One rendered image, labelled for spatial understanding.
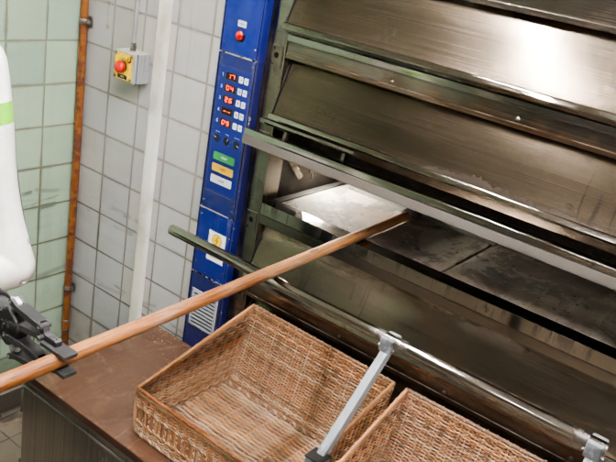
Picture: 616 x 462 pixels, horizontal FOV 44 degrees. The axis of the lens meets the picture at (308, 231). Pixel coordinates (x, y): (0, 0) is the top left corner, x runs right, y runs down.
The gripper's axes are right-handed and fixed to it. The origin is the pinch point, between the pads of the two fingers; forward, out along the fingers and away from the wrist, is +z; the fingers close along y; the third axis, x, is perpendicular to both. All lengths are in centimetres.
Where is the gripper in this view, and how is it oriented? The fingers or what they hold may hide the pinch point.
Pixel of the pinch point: (59, 357)
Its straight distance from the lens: 147.0
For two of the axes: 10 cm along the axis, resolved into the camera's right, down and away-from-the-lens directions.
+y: -1.7, 9.1, 3.7
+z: 7.9, 3.5, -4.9
